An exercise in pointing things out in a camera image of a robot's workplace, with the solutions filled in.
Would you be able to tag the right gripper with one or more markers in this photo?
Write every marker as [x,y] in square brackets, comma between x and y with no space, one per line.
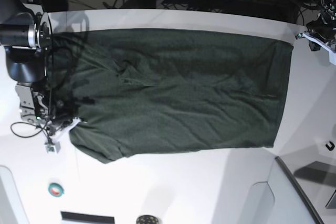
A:
[61,118]

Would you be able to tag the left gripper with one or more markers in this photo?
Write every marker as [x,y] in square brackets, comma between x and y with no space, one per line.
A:
[320,30]

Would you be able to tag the dark green t-shirt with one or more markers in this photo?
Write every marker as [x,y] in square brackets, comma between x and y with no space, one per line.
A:
[171,90]

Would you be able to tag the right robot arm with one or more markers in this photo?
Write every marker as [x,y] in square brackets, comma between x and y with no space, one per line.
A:
[26,42]

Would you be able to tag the green tape roll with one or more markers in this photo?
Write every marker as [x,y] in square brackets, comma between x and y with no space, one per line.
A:
[55,190]

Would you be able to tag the black U-shaped hook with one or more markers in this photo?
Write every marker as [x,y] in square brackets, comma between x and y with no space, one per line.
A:
[330,146]

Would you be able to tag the grey metal tray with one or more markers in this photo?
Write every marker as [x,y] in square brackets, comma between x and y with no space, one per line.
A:
[316,178]

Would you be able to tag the black perforated round object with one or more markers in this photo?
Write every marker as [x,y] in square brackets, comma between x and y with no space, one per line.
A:
[147,219]

